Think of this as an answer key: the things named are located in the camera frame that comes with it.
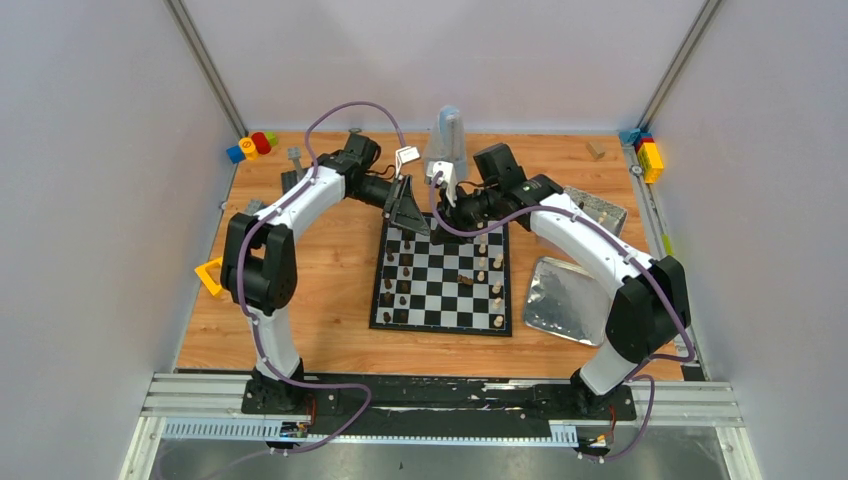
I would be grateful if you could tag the small wooden block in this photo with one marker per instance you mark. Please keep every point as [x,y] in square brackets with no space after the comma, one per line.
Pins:
[596,150]

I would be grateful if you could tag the black white chessboard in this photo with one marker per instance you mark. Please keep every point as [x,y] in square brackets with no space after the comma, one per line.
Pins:
[416,282]

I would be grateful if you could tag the clear plastic container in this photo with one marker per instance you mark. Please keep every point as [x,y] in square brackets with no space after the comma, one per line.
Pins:
[610,216]

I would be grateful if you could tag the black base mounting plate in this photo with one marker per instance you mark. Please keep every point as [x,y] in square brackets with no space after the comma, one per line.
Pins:
[407,406]

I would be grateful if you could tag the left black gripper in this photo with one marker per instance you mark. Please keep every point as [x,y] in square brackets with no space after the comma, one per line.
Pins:
[398,201]

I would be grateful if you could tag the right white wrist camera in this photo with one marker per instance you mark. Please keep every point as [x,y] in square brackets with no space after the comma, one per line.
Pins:
[443,176]

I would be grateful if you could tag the grey lego tower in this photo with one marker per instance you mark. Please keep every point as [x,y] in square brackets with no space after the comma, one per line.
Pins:
[294,155]

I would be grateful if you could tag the yellow plastic triangle toy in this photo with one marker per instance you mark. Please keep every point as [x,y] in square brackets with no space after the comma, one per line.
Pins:
[209,275]

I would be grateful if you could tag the blue grey lego brick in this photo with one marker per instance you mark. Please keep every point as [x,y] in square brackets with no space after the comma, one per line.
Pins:
[254,206]

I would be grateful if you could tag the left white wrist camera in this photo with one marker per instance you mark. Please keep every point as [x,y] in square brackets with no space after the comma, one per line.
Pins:
[403,156]

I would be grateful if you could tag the silver metal tray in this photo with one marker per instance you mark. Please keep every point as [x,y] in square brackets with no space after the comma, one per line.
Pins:
[565,301]

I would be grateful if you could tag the colourful toy blocks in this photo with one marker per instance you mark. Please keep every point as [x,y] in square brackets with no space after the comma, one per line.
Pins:
[252,147]

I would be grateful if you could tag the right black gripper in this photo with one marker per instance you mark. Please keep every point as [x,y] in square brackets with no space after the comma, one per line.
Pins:
[454,216]

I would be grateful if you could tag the stacked lego bricks right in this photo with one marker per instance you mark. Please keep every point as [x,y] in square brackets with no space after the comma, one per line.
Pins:
[647,152]

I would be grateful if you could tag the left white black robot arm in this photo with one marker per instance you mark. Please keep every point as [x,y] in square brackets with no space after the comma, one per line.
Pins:
[259,267]

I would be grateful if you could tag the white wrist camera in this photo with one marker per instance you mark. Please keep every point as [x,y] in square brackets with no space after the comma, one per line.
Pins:
[443,176]
[403,156]

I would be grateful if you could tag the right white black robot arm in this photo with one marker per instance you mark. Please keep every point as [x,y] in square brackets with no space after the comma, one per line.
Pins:
[649,297]

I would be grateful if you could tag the grey lego baseplate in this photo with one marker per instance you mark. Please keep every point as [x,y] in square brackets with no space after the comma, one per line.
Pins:
[290,179]

